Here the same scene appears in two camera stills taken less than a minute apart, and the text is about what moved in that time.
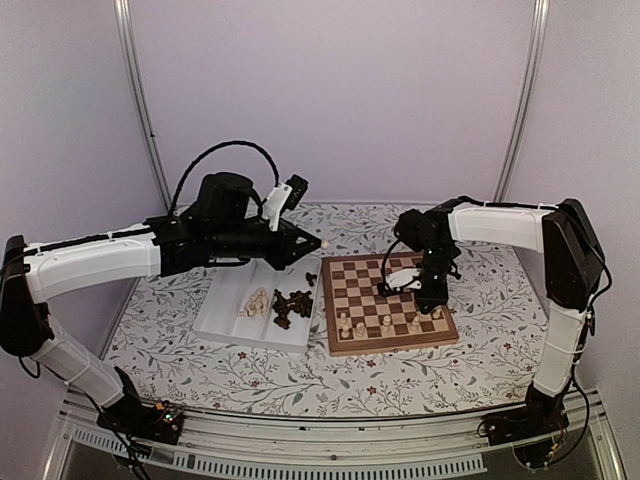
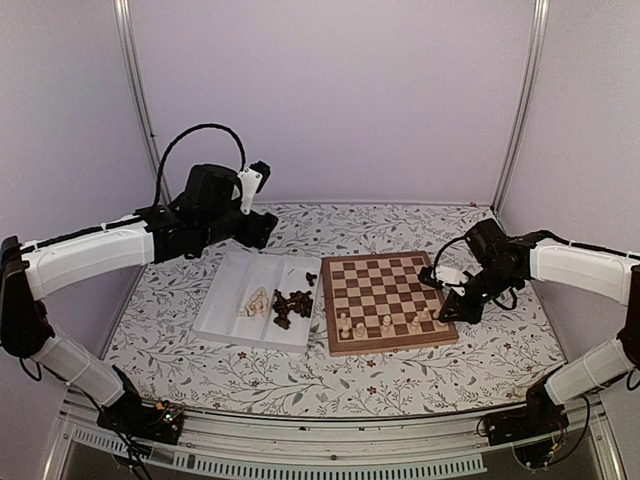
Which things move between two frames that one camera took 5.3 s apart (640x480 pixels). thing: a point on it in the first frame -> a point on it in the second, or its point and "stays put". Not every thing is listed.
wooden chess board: (360, 320) stays put
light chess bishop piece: (360, 331) stays put
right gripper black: (437, 298) -> (469, 314)
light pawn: (386, 327) stays put
